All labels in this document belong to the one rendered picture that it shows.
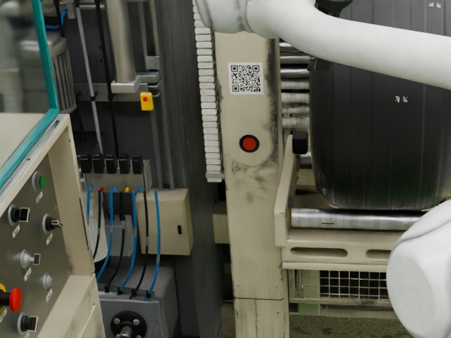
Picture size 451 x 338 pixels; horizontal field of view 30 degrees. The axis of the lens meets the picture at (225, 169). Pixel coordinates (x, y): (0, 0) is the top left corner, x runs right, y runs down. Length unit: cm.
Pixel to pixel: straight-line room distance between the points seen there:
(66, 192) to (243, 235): 52
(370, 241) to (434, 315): 119
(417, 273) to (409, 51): 35
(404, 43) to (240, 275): 120
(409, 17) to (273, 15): 61
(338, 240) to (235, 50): 48
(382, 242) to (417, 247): 117
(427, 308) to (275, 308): 143
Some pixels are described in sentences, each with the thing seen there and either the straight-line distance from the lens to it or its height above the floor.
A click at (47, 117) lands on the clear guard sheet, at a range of 161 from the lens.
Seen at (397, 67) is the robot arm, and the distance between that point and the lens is 102.
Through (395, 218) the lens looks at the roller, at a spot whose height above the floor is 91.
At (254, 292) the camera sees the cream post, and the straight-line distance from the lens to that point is 214.
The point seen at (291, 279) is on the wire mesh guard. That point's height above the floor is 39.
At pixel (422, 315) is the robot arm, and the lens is 76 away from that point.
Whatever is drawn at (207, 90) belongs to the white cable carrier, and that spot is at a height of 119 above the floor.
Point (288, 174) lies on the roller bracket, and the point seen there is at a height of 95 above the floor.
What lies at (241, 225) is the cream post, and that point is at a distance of 203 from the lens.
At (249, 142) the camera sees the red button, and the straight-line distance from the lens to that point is 191.
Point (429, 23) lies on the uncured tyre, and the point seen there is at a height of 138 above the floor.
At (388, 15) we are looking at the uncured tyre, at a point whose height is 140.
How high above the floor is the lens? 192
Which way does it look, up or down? 28 degrees down
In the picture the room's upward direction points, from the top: 4 degrees counter-clockwise
